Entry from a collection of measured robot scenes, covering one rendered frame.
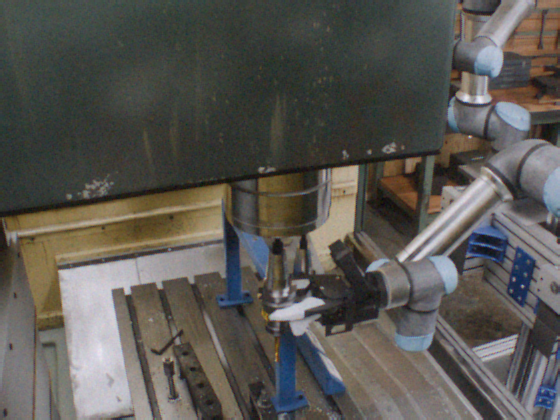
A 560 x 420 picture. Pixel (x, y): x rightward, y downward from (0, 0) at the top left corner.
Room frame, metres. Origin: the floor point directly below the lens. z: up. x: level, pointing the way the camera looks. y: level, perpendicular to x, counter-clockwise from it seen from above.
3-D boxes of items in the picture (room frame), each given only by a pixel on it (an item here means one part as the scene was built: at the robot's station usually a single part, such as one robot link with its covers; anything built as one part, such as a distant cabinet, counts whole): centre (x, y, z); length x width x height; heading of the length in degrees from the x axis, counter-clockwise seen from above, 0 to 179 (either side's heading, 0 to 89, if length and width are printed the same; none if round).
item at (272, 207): (0.81, 0.01, 1.56); 0.16 x 0.16 x 0.12
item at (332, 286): (0.86, -0.11, 1.31); 0.12 x 0.08 x 0.09; 109
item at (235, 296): (1.41, 0.14, 1.05); 0.10 x 0.05 x 0.30; 109
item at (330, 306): (0.81, -0.06, 1.33); 0.09 x 0.05 x 0.02; 123
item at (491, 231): (1.58, -0.64, 0.98); 0.09 x 0.09 x 0.09; 20
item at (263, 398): (0.90, 0.04, 0.97); 0.13 x 0.03 x 0.15; 19
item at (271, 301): (0.81, 0.01, 1.35); 0.06 x 0.06 x 0.03
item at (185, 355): (1.01, 0.20, 0.93); 0.26 x 0.05 x 0.06; 24
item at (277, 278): (0.81, 0.01, 1.40); 0.04 x 0.04 x 0.07
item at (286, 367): (0.99, 0.00, 1.05); 0.10 x 0.05 x 0.30; 109
